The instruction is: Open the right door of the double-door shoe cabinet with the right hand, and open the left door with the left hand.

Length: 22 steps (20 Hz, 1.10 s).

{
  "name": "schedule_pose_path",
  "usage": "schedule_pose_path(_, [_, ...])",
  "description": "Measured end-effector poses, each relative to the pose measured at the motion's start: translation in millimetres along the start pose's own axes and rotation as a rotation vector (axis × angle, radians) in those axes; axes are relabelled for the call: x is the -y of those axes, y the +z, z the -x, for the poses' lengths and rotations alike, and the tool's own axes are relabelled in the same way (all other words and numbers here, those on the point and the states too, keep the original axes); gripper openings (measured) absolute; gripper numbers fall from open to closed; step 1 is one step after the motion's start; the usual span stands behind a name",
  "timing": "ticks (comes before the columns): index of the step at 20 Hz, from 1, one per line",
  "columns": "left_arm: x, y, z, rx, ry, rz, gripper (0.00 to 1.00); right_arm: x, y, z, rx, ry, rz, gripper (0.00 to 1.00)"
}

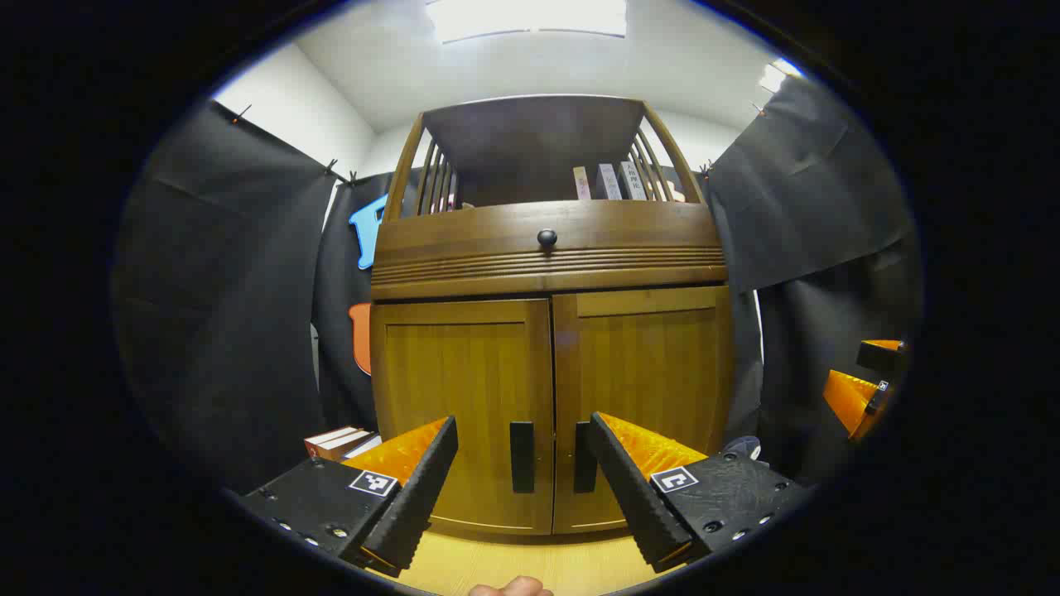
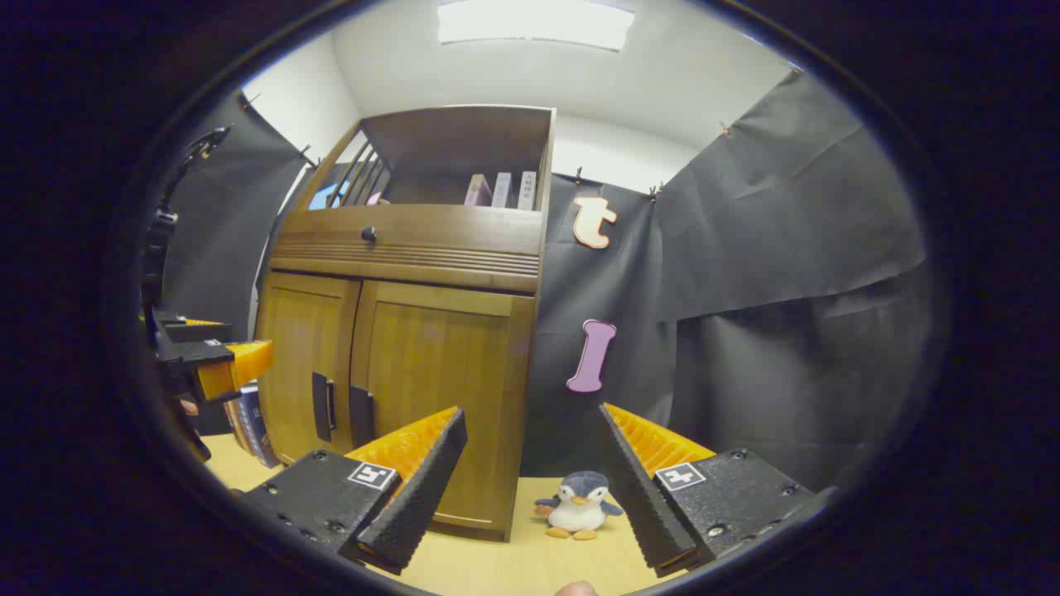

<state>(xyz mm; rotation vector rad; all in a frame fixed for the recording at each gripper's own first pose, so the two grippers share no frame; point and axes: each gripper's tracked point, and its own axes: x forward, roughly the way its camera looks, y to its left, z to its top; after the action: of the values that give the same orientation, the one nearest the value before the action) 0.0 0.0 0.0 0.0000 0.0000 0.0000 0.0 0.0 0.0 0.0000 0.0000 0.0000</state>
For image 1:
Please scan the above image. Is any black backdrop cloth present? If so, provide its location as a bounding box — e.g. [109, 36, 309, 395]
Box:
[112, 74, 924, 497]

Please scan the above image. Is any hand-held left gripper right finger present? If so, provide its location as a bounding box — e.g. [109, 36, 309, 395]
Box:
[586, 411, 817, 574]

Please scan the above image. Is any wooden cabinet drawer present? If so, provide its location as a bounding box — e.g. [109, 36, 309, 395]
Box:
[370, 199, 728, 300]

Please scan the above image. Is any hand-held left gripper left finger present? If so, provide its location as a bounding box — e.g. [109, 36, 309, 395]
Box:
[240, 416, 459, 578]

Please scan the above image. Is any wooden double-door shoe cabinet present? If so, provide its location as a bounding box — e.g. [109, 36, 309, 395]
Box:
[369, 94, 734, 537]

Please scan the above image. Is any wooden shoe cabinet door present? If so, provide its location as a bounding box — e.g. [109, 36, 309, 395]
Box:
[552, 286, 734, 535]
[370, 298, 554, 536]

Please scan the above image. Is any ceiling light panel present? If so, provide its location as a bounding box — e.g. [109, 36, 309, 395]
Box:
[758, 58, 804, 94]
[426, 0, 628, 44]

